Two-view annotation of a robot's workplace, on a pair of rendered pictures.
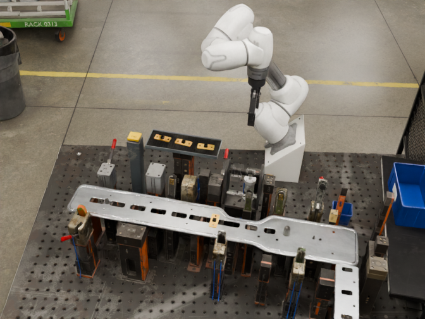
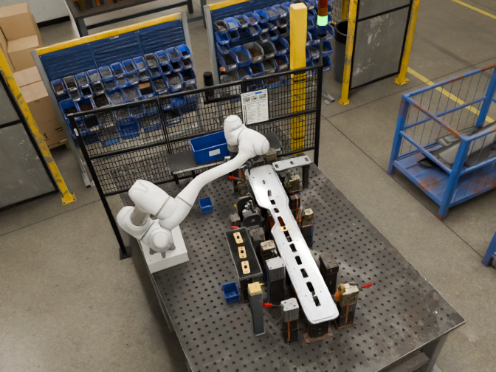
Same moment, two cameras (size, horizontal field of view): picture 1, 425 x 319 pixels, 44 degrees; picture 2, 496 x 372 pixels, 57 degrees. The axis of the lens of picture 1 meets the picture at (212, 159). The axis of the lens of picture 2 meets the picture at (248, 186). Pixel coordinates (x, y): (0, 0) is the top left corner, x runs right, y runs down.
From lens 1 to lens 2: 3.19 m
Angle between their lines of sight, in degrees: 76
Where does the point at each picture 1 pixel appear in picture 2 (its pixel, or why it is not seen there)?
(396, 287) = (277, 145)
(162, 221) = (305, 253)
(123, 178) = (243, 357)
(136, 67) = not seen: outside the picture
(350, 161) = not seen: hidden behind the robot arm
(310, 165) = not seen: hidden behind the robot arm
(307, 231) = (260, 187)
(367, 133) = (13, 284)
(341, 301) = (299, 163)
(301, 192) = (191, 235)
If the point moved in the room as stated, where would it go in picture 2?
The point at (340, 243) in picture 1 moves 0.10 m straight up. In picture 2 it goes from (260, 173) to (259, 162)
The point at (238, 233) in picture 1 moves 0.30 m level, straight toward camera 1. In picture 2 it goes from (286, 213) to (325, 201)
